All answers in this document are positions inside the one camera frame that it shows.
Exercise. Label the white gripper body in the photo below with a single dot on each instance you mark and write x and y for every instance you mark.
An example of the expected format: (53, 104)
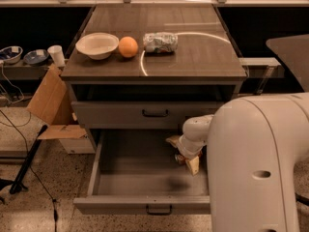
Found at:
(187, 149)

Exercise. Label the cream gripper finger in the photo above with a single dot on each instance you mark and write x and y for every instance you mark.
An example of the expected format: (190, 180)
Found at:
(193, 165)
(173, 140)

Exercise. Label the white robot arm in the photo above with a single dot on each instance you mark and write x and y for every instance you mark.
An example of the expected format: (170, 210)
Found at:
(253, 144)

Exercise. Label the open middle drawer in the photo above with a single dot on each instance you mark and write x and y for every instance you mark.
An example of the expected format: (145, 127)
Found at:
(135, 172)

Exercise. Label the grey drawer cabinet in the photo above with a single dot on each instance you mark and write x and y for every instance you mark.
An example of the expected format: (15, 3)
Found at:
(204, 68)

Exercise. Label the closed top drawer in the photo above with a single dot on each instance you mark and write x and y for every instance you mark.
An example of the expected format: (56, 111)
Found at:
(139, 114)

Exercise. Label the green white crushed can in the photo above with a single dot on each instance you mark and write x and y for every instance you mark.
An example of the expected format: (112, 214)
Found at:
(160, 42)

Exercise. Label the orange fruit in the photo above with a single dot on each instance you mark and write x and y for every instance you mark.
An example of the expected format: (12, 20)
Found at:
(128, 47)

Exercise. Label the brown cardboard box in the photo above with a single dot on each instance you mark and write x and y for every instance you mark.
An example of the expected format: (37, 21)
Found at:
(51, 104)

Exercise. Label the white paper cup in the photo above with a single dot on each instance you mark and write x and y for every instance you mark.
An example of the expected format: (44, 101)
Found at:
(57, 55)

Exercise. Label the blue bowl with label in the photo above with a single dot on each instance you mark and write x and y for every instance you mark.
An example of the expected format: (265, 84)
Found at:
(36, 57)

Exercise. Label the black tripod leg left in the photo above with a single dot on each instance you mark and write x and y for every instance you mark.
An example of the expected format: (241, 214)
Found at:
(17, 185)

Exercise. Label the blue white bowl left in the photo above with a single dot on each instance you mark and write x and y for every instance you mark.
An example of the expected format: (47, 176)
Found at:
(11, 54)

